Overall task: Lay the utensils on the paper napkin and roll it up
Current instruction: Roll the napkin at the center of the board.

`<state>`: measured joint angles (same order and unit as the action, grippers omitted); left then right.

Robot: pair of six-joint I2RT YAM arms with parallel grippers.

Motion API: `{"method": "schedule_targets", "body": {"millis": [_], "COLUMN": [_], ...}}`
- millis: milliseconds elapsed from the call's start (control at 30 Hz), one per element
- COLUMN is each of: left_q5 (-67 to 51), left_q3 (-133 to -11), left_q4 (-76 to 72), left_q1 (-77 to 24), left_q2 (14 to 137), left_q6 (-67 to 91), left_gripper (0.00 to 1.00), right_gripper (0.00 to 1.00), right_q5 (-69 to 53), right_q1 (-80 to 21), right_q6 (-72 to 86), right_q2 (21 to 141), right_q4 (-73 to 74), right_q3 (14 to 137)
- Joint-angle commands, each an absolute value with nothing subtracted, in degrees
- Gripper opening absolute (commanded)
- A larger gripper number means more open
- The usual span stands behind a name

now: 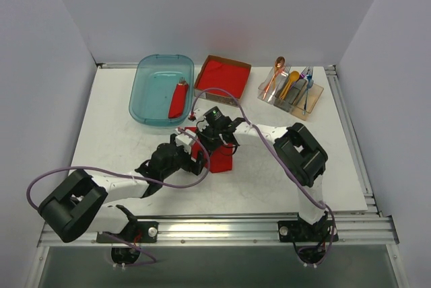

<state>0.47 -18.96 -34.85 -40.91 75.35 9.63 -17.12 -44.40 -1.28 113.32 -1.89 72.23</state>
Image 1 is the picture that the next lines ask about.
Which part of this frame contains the red paper napkin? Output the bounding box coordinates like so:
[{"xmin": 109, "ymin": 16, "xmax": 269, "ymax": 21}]
[{"xmin": 185, "ymin": 127, "xmax": 235, "ymax": 174}]

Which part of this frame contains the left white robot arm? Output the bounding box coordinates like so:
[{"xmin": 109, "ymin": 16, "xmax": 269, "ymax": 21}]
[{"xmin": 36, "ymin": 141, "xmax": 210, "ymax": 243}]

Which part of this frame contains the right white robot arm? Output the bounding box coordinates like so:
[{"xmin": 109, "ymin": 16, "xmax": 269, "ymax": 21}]
[{"xmin": 189, "ymin": 106, "xmax": 328, "ymax": 240}]

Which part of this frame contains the cardboard napkin box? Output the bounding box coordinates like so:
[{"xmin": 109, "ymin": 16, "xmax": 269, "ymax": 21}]
[{"xmin": 194, "ymin": 55, "xmax": 252, "ymax": 106}]

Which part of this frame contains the rolled red napkin bundle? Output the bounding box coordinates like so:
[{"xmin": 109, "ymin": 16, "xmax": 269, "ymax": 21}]
[{"xmin": 168, "ymin": 77, "xmax": 189, "ymax": 119}]

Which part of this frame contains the red napkin stack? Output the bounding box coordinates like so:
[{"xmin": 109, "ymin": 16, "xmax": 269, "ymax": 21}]
[{"xmin": 195, "ymin": 57, "xmax": 251, "ymax": 100}]

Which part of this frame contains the teal plastic basin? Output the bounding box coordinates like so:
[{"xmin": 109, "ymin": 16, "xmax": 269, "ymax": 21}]
[{"xmin": 129, "ymin": 55, "xmax": 195, "ymax": 127}]

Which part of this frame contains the clear utensil organizer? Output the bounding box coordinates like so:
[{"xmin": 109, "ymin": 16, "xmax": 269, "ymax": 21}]
[{"xmin": 257, "ymin": 67, "xmax": 324, "ymax": 120}]

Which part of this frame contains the copper metallic spoon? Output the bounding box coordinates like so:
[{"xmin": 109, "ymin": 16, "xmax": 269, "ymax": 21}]
[{"xmin": 263, "ymin": 56, "xmax": 286, "ymax": 99}]

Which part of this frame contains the silver fork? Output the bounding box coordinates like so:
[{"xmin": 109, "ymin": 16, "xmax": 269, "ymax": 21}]
[{"xmin": 278, "ymin": 63, "xmax": 291, "ymax": 80}]

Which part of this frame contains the yellow plastic spoon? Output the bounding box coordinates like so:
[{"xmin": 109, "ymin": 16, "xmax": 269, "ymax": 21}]
[{"xmin": 279, "ymin": 71, "xmax": 300, "ymax": 100}]

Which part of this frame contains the blue plastic fork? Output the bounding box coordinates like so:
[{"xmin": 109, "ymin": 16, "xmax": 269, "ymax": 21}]
[{"xmin": 302, "ymin": 77, "xmax": 314, "ymax": 115}]

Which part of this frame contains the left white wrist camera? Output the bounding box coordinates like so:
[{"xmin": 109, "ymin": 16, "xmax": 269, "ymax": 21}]
[{"xmin": 174, "ymin": 128, "xmax": 197, "ymax": 152}]

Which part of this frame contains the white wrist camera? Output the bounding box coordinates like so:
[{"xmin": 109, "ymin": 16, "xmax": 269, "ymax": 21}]
[
  {"xmin": 188, "ymin": 108, "xmax": 210, "ymax": 123},
  {"xmin": 174, "ymin": 128, "xmax": 197, "ymax": 152}
]

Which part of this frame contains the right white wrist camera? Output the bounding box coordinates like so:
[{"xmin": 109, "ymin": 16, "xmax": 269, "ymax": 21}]
[{"xmin": 188, "ymin": 108, "xmax": 210, "ymax": 123}]

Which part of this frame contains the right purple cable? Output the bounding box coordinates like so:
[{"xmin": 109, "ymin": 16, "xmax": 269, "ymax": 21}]
[{"xmin": 190, "ymin": 88, "xmax": 337, "ymax": 264}]

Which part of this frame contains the purple cable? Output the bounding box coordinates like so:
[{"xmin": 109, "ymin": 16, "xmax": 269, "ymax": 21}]
[
  {"xmin": 190, "ymin": 88, "xmax": 337, "ymax": 264},
  {"xmin": 26, "ymin": 129, "xmax": 211, "ymax": 266}
]

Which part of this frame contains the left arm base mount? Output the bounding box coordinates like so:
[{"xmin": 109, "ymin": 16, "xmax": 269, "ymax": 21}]
[{"xmin": 96, "ymin": 219, "xmax": 159, "ymax": 244}]

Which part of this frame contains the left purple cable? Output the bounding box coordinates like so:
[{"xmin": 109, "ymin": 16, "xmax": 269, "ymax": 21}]
[{"xmin": 26, "ymin": 129, "xmax": 211, "ymax": 266}]

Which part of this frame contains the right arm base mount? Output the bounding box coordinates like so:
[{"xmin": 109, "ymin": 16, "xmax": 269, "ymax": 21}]
[{"xmin": 277, "ymin": 211, "xmax": 333, "ymax": 244}]

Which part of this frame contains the aluminium frame rail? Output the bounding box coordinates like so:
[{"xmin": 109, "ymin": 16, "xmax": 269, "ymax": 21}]
[{"xmin": 36, "ymin": 62, "xmax": 400, "ymax": 248}]

